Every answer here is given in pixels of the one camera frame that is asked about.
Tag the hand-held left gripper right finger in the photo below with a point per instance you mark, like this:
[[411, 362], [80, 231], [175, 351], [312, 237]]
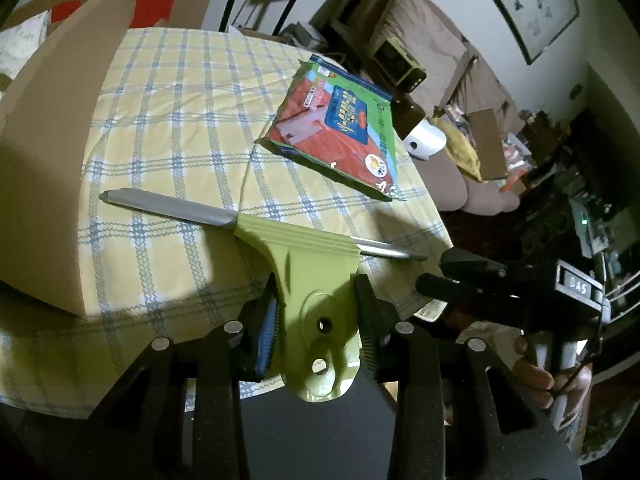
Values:
[[367, 332]]

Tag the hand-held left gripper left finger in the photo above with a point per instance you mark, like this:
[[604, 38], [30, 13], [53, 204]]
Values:
[[267, 330]]

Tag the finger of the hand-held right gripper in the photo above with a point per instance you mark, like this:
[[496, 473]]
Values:
[[450, 290], [470, 262]]

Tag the green squeegee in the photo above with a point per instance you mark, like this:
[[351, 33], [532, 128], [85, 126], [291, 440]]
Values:
[[305, 270]]

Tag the green and red printed packet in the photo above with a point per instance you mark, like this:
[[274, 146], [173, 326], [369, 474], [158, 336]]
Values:
[[340, 125]]

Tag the person's right hand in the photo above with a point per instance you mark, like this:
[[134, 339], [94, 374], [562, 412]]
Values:
[[532, 375]]

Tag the brown sofa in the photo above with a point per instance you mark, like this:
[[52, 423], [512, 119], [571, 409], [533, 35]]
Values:
[[450, 180]]

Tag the dark cluttered shelf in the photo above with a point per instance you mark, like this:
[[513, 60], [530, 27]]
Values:
[[575, 200]]

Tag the pile of packets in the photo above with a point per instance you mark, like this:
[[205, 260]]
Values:
[[515, 160]]

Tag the yellow bag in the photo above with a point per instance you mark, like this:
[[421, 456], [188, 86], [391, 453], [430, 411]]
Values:
[[462, 147]]

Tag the flat cardboard piece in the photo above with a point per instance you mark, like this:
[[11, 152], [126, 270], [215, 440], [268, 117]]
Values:
[[487, 145]]

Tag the brown sofa cushion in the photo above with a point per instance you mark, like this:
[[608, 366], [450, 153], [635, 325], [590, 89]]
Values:
[[480, 85], [425, 15]]

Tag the green and black device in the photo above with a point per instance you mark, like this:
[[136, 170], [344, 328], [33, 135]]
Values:
[[400, 62]]

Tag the yellow checked tablecloth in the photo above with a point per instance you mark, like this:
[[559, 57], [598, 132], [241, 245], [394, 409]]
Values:
[[175, 110]]

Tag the open cardboard box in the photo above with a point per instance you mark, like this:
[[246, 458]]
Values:
[[55, 160]]

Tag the white floral cloth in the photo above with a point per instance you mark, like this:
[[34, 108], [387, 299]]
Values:
[[20, 45]]

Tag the framed wall picture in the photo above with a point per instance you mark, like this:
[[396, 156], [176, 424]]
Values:
[[530, 0]]

